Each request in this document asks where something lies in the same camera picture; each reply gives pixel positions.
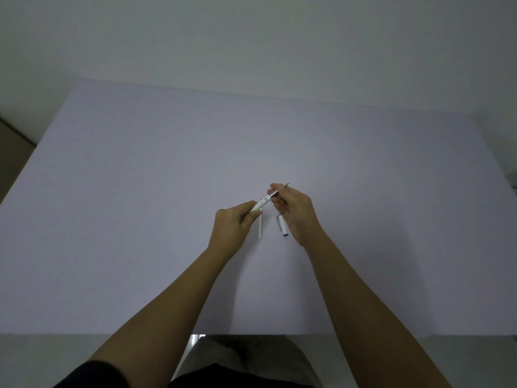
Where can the person's right forearm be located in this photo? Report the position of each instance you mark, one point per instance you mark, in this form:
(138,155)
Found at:
(363,315)

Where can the black shirt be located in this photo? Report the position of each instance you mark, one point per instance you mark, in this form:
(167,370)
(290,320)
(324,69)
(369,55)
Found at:
(93,377)

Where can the person's left hand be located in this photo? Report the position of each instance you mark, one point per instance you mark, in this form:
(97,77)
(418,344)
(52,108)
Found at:
(228,229)

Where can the person's left thumb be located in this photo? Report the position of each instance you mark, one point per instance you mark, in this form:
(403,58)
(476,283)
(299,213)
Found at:
(247,205)

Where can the white pen refill tube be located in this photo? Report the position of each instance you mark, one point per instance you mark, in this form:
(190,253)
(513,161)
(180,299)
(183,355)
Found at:
(261,227)

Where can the white pen cap silver clip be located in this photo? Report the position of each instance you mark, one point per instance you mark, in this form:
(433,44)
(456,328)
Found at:
(282,227)

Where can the person's left forearm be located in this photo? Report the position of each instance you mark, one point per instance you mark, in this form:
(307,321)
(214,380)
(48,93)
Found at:
(161,315)

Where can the white pen with silver tip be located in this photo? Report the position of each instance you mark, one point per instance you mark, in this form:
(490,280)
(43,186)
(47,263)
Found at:
(262,202)

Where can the person's right hand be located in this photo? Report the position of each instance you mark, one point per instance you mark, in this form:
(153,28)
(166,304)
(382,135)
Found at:
(301,216)

